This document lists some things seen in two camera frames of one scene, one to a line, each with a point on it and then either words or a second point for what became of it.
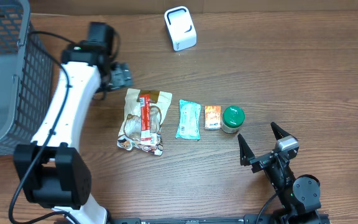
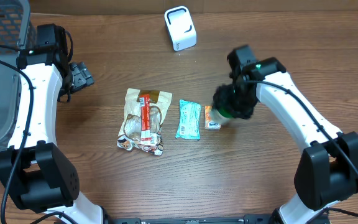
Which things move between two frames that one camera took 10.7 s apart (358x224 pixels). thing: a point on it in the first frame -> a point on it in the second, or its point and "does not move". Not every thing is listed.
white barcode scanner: [180, 28] does not move
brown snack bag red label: [145, 112] does not move
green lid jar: [233, 117] -> [221, 116]
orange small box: [212, 117] does not move
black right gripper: [261, 162] -> [224, 103]
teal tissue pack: [189, 125] does not move
